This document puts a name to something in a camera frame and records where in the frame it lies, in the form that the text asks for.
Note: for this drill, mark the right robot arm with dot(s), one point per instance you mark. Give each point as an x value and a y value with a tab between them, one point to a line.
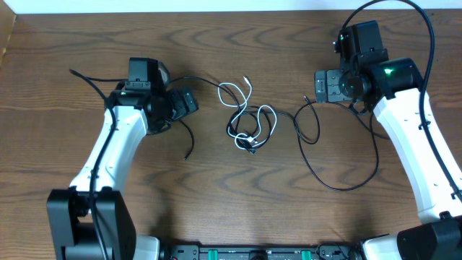
393	91

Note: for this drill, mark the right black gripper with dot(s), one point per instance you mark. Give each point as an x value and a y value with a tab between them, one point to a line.
327	79

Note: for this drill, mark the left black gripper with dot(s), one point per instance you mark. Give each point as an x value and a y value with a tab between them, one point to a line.
181	108

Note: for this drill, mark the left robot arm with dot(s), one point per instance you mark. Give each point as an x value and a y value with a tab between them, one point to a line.
89	219

